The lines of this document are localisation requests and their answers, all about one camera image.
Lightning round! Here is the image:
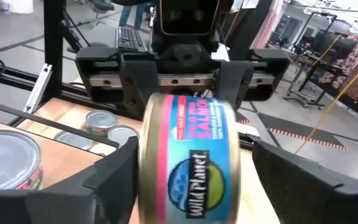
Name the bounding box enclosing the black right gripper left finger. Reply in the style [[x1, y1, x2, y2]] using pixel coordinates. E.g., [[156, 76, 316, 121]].
[[0, 136, 140, 224]]

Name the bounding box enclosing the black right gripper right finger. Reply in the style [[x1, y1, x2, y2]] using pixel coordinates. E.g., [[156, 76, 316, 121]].
[[252, 138, 358, 224]]

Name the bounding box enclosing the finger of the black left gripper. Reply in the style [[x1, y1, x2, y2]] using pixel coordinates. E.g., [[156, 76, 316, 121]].
[[214, 60, 255, 111], [119, 60, 161, 121]]

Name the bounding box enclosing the gold-lid salmon can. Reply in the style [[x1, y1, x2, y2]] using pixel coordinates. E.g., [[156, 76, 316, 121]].
[[137, 92, 241, 224]]

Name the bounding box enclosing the black orange-striped floor mat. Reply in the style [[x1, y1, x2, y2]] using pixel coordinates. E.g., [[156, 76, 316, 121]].
[[256, 111, 348, 152], [234, 109, 252, 126]]

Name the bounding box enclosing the black keyboard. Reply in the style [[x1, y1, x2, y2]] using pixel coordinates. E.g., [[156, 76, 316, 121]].
[[116, 25, 152, 53]]

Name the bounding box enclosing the person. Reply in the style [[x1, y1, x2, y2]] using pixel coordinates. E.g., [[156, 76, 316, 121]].
[[118, 0, 149, 30]]

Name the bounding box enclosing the black office chair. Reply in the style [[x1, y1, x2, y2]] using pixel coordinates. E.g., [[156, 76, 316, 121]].
[[87, 0, 116, 29]]

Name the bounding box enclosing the pink fabric curtain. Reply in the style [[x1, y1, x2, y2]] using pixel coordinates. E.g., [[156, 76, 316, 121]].
[[250, 0, 284, 50]]

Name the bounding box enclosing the black rolling desk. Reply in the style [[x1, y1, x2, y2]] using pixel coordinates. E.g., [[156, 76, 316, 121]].
[[283, 12, 338, 110]]

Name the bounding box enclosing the red patterned tapestry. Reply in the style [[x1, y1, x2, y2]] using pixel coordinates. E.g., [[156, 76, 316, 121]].
[[318, 34, 358, 102]]

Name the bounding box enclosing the silver mounting bracket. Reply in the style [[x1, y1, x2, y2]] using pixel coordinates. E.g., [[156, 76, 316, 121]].
[[23, 63, 53, 113]]

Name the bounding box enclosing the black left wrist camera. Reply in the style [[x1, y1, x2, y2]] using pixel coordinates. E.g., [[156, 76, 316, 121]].
[[152, 0, 222, 40]]

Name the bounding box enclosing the yellow cable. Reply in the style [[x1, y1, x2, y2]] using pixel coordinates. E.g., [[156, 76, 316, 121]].
[[293, 51, 358, 156]]

